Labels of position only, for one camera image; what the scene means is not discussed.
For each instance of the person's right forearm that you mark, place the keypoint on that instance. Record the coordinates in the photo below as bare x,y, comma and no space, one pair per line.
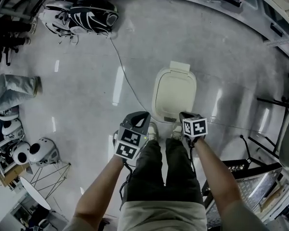
214,172

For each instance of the black and white striped bag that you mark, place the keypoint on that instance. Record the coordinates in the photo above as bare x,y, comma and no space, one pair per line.
91,16

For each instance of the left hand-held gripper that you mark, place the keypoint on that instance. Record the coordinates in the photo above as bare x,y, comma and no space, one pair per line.
130,143

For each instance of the person's shoe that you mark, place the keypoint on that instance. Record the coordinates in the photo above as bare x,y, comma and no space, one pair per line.
177,132
153,131

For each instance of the black office chair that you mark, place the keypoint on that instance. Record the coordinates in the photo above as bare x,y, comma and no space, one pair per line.
4,40

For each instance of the person's left forearm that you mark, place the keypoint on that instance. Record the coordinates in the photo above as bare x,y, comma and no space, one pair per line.
98,189

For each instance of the person's right shoe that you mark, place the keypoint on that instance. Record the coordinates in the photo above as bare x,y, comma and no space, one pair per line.
177,132

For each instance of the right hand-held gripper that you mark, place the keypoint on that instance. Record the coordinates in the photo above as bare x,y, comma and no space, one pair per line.
195,127

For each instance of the black metal stand legs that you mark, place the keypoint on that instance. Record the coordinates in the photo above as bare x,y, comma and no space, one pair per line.
279,102

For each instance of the perforated metal tray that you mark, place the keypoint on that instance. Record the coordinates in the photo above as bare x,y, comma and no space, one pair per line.
253,189

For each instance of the person's beige shirt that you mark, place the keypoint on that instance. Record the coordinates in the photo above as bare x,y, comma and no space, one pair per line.
163,215

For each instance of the white robot head shell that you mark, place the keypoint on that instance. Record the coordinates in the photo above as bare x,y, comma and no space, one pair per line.
13,129
21,153
43,150
8,114

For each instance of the beige lidded trash bin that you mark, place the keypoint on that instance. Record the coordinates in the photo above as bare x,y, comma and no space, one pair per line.
174,93

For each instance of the round white side table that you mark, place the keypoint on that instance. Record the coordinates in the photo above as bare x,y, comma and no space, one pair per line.
36,194

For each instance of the person's dark trousers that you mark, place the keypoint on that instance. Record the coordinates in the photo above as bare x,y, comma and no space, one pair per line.
147,177

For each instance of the black plastic crate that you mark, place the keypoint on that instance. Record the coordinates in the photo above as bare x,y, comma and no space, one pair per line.
250,168

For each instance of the person's left shoe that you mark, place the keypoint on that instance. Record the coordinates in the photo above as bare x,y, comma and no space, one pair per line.
153,131

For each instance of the white ruler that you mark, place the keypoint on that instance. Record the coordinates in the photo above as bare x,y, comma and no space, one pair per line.
281,42

